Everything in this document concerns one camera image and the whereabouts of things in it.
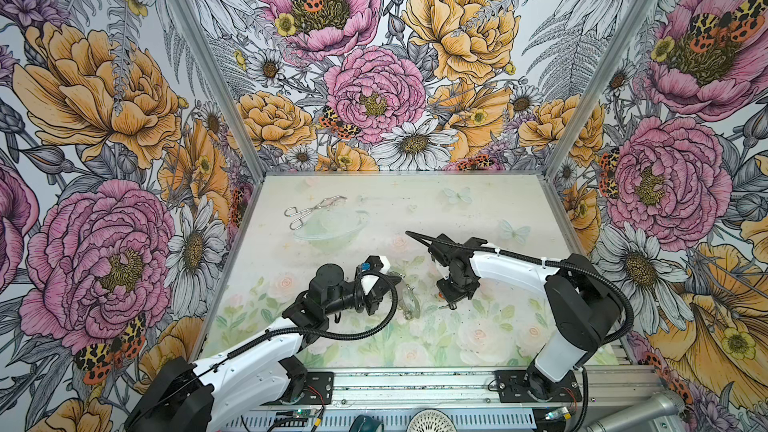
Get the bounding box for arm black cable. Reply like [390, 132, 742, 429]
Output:
[128, 269, 400, 415]
[405, 230, 635, 346]

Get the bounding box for aluminium front rail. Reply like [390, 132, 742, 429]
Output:
[219, 365, 662, 431]

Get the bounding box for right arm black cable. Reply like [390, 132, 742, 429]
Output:
[405, 230, 635, 346]

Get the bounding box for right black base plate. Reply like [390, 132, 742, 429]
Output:
[493, 369, 582, 404]

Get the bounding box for grey metal tube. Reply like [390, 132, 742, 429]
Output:
[584, 391, 686, 432]

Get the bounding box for white patterned round object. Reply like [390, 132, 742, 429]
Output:
[406, 409, 457, 432]

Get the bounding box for dark teal device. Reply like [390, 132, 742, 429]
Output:
[349, 415, 384, 432]

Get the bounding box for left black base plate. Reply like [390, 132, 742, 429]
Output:
[278, 371, 335, 405]

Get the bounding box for silver metal scissors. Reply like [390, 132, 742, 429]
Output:
[284, 195, 347, 231]

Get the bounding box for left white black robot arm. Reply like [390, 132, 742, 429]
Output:
[124, 256, 402, 431]

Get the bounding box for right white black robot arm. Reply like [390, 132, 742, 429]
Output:
[419, 234, 635, 402]

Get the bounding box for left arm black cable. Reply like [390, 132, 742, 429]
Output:
[128, 269, 400, 415]

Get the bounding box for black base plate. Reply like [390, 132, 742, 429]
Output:
[493, 369, 582, 404]
[278, 371, 335, 405]

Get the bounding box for clear glass bowl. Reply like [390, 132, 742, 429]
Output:
[293, 208, 370, 253]

